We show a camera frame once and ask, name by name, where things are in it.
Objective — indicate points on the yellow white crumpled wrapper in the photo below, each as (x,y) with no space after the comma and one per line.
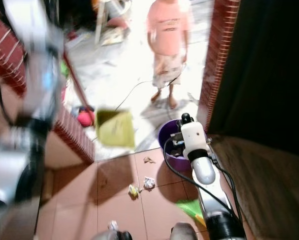
(134,191)

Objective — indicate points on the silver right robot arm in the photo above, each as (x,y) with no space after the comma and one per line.
(204,172)

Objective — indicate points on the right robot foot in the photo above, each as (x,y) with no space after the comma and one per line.
(184,232)

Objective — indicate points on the red stick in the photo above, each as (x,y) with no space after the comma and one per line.
(75,80)

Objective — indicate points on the white crumpled paper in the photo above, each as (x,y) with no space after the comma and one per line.
(149,183)

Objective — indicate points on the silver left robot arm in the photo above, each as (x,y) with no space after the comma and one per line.
(14,165)

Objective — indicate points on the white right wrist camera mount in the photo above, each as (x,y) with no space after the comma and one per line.
(193,135)

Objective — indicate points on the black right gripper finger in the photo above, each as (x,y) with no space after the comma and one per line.
(186,119)

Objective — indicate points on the person in pink shirt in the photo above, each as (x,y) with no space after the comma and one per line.
(169,30)

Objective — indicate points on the pink round toy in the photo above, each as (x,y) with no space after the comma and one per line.
(85,117)

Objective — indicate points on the white plastic chair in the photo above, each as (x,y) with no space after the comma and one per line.
(109,22)

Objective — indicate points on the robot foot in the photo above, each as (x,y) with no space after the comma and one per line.
(113,233)
(184,232)

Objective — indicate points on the purple plastic bucket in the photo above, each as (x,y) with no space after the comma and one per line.
(168,142)

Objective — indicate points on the yellow-green dustpan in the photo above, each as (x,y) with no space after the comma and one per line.
(116,130)

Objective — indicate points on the small brown scrap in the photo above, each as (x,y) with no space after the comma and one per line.
(149,159)

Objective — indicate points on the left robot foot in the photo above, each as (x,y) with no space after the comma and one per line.
(113,233)

